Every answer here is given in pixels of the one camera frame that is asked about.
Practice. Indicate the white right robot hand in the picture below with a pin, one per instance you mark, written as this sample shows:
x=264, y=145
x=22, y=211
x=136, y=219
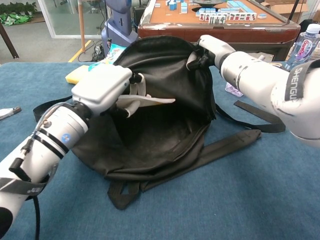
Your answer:
x=215, y=47

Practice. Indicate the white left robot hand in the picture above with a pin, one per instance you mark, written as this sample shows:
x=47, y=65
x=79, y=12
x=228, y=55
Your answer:
x=100, y=86

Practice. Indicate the white yellow booklet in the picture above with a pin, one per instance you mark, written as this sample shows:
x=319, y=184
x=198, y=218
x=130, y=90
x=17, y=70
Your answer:
x=160, y=101

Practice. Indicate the black backpack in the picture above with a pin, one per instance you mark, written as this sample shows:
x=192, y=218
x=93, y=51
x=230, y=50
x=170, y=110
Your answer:
x=162, y=135

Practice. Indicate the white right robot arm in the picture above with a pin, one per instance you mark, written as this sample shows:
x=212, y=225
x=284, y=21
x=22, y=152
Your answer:
x=265, y=77

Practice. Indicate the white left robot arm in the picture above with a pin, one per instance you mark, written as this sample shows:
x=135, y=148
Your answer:
x=42, y=147

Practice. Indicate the teal snack packet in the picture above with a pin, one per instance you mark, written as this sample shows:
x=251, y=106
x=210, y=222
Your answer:
x=115, y=53

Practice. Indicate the brown mahjong table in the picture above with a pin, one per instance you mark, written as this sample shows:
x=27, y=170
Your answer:
x=225, y=30

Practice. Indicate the yellow sponge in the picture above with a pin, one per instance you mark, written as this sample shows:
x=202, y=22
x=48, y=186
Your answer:
x=75, y=75

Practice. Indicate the mahjong tile row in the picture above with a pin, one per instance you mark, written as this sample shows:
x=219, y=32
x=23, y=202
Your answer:
x=225, y=17

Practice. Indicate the black bowl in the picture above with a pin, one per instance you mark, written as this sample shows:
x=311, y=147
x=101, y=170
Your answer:
x=208, y=2

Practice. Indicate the wooden pole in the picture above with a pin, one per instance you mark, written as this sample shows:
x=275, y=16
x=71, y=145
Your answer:
x=82, y=25

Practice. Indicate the clear plastic water bottle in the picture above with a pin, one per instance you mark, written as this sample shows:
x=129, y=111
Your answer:
x=303, y=47

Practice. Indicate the green plants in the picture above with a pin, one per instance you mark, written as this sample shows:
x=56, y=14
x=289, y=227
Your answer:
x=17, y=12

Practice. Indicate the blue table cloth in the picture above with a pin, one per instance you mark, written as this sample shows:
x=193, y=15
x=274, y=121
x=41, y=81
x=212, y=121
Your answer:
x=225, y=195

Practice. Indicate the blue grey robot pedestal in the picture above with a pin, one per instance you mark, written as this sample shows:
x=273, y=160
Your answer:
x=118, y=25

